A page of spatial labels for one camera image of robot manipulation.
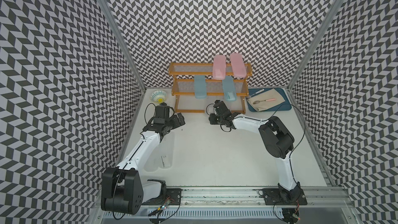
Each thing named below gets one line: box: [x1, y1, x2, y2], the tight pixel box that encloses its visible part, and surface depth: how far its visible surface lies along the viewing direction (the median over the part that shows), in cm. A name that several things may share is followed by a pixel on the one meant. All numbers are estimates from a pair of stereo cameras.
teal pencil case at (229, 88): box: [221, 75, 237, 102], surface depth 95 cm
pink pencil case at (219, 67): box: [212, 54, 226, 81], surface depth 88 cm
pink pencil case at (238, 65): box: [230, 52, 247, 79], surface depth 88 cm
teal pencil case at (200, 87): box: [194, 74, 207, 100], surface depth 96 cm
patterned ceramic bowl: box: [149, 89, 167, 104], surface depth 113 cm
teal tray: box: [258, 87, 292, 112], surface depth 109 cm
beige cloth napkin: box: [246, 88, 286, 112], surface depth 110 cm
